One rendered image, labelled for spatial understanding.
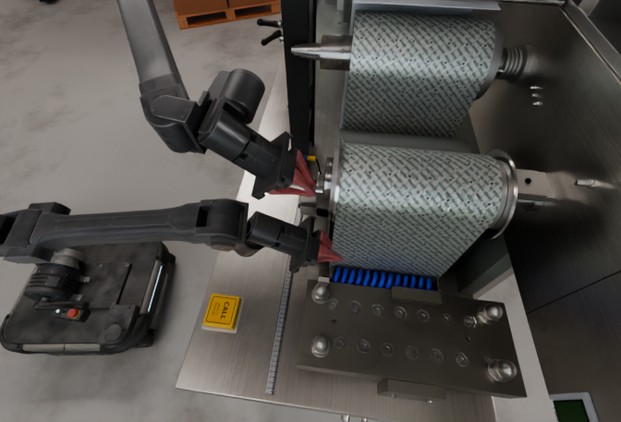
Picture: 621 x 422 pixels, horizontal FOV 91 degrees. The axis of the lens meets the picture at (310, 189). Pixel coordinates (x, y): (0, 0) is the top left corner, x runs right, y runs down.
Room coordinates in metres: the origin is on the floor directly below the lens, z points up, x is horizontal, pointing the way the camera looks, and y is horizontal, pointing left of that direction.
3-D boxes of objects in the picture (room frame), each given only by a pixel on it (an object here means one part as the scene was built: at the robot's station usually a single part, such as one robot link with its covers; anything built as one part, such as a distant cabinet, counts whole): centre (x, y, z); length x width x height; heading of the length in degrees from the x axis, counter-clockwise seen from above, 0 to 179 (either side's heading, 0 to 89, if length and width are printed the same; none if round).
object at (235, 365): (1.25, -0.20, 0.88); 2.52 x 0.66 x 0.04; 173
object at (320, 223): (0.36, -0.01, 1.05); 0.06 x 0.05 x 0.31; 83
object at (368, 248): (0.25, -0.16, 1.11); 0.23 x 0.01 x 0.18; 83
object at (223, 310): (0.19, 0.21, 0.91); 0.07 x 0.07 x 0.02; 83
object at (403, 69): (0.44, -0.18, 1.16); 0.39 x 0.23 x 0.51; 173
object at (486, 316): (0.15, -0.35, 1.05); 0.04 x 0.04 x 0.04
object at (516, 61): (0.53, -0.36, 1.33); 0.07 x 0.07 x 0.07; 83
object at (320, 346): (0.10, -0.02, 1.05); 0.04 x 0.04 x 0.04
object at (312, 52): (0.58, 0.01, 1.33); 0.06 x 0.03 x 0.03; 83
